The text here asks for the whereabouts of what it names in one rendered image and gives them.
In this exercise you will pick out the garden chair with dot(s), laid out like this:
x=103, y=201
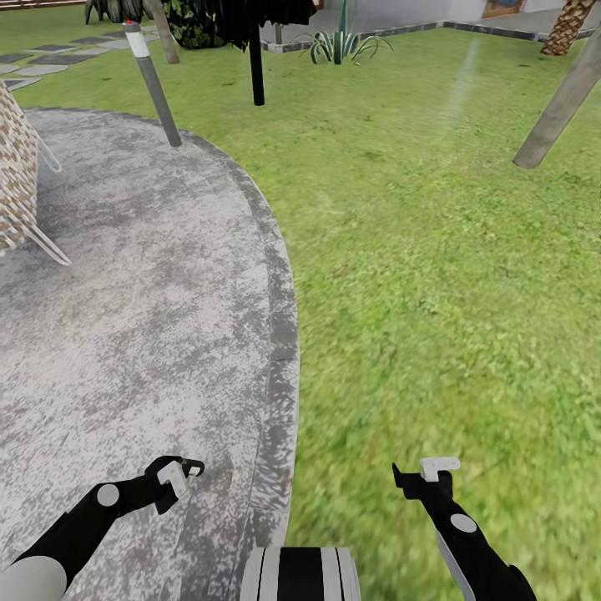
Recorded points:
x=18, y=179

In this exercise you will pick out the robot trunk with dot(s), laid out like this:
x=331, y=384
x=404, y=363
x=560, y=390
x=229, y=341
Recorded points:
x=300, y=574

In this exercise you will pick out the pesticide atomizer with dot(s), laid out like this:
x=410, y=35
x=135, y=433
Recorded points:
x=192, y=468

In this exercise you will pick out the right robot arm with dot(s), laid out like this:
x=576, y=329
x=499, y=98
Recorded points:
x=479, y=572

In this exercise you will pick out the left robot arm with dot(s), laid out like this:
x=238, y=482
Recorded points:
x=46, y=568

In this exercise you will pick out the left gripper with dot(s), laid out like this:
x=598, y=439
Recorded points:
x=161, y=495

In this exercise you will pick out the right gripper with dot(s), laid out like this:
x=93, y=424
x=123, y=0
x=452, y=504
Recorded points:
x=416, y=487

